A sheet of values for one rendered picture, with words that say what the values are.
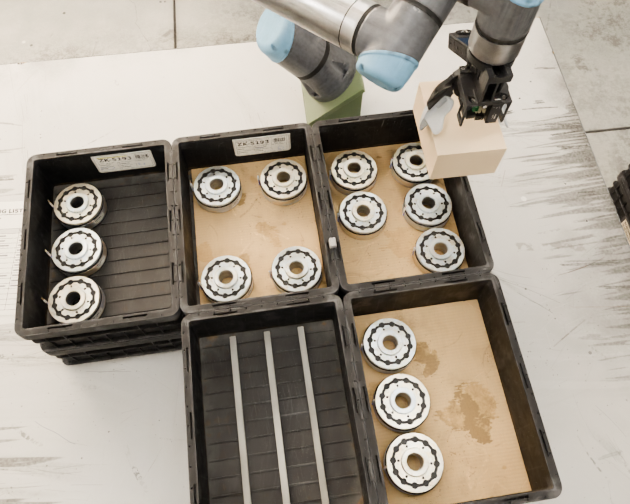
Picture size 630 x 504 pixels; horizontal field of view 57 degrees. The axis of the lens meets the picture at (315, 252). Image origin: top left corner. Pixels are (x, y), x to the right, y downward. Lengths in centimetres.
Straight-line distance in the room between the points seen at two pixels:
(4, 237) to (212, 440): 74
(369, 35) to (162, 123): 89
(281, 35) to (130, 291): 64
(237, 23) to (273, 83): 122
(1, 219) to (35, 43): 153
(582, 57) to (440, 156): 197
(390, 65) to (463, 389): 64
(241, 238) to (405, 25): 62
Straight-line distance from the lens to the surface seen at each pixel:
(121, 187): 138
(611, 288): 150
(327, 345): 116
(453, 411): 116
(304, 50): 139
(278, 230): 125
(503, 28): 86
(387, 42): 82
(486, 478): 116
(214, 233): 127
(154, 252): 128
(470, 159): 105
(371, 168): 130
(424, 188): 129
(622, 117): 279
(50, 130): 170
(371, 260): 123
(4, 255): 155
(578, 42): 299
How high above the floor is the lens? 194
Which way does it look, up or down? 65 degrees down
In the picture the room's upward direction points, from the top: straight up
